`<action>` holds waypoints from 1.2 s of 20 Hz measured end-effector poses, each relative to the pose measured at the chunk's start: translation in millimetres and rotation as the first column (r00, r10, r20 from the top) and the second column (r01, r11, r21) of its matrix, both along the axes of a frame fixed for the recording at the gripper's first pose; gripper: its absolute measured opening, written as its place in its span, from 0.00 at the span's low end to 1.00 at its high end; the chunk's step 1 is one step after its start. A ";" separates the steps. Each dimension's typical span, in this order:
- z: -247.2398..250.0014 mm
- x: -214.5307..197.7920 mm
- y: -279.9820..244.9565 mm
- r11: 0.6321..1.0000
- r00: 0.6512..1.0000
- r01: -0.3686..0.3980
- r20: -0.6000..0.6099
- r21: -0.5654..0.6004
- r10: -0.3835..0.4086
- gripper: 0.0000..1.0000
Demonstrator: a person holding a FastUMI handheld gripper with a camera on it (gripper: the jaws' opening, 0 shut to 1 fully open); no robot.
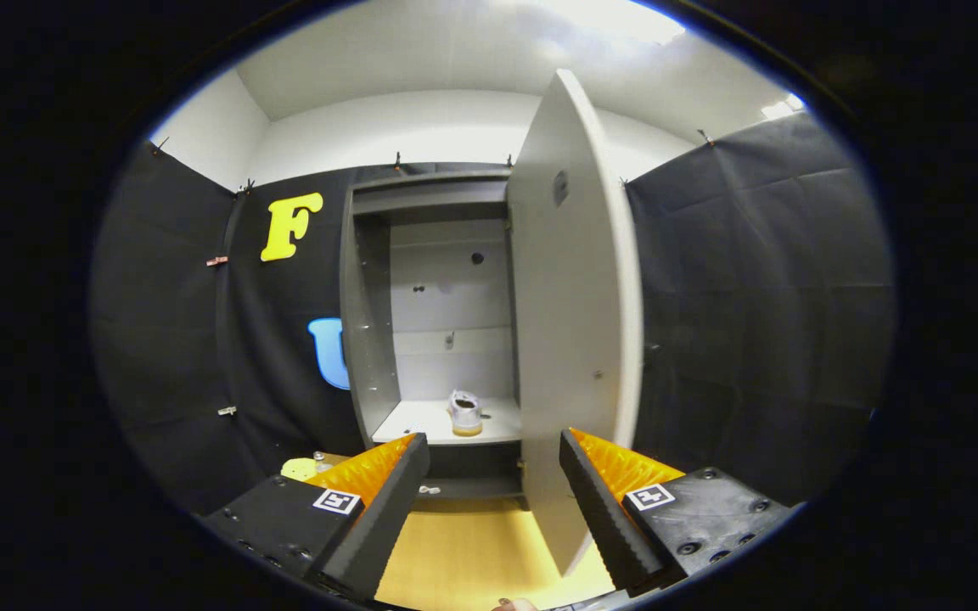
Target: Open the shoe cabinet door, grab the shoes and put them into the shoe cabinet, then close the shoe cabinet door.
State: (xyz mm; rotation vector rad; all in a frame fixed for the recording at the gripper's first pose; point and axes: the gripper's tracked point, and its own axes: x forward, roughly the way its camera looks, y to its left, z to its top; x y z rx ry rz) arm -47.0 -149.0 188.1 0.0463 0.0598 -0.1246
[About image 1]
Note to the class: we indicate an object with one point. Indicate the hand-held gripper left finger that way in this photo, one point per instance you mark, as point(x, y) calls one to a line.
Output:
point(383, 518)

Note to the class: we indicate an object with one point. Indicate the grey shoe cabinet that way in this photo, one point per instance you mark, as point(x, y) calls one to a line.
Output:
point(455, 288)

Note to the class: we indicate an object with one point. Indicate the green label bottle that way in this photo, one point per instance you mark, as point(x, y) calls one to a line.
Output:
point(321, 461)

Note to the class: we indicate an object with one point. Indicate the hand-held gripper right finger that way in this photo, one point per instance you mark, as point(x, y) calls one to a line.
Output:
point(599, 509)

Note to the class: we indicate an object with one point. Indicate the white canvas shoe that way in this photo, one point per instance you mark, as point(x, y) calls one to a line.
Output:
point(465, 414)

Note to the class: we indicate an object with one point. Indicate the yellow pineapple plush toy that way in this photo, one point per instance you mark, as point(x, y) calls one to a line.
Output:
point(298, 469)

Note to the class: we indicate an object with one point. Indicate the long ceiling light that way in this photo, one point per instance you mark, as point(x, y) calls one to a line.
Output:
point(616, 17)

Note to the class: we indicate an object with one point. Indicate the black backdrop cloth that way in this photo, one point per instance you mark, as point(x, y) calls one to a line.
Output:
point(752, 297)

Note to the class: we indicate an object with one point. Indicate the pink clip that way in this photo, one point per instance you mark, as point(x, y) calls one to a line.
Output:
point(217, 260)

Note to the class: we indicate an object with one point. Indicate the small ceiling light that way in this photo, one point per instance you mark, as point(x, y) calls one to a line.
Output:
point(783, 107)

